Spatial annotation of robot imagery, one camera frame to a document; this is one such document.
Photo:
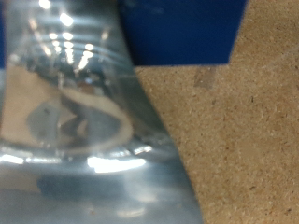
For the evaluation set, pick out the metal spatula with blue block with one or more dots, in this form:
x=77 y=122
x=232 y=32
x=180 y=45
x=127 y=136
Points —
x=93 y=186

